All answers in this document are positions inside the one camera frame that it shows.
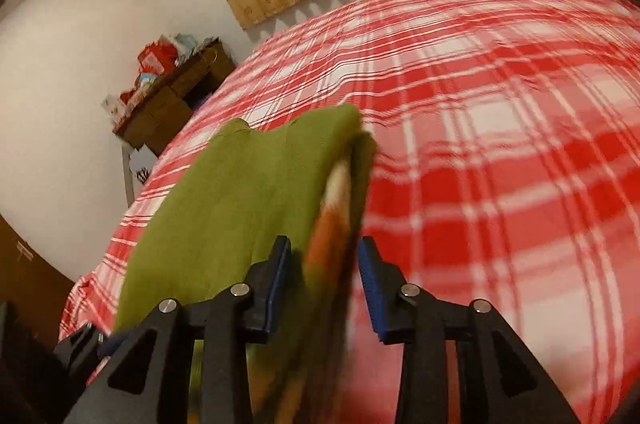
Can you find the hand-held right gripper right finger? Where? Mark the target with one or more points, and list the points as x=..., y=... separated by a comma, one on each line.
x=372, y=294

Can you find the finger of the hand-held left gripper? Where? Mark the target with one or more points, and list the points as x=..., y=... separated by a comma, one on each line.
x=80, y=349

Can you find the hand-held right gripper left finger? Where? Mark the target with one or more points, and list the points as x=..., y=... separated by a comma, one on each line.
x=275, y=289

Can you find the green knit sweater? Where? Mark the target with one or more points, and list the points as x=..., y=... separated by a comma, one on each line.
x=225, y=204

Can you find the brown wooden door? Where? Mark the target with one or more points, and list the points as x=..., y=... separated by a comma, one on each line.
x=30, y=269

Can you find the white bag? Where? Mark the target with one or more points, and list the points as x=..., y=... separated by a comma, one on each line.
x=142, y=166

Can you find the red plaid blanket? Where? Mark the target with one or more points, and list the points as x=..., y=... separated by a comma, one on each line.
x=500, y=128

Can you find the dark wooden desk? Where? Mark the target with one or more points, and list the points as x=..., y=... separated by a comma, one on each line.
x=165, y=108

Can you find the small white box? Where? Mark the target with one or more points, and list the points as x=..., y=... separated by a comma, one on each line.
x=114, y=109

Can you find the red gift box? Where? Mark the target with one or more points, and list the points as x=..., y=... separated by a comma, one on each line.
x=156, y=59

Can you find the pale blue packet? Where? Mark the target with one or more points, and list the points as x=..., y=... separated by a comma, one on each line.
x=186, y=44

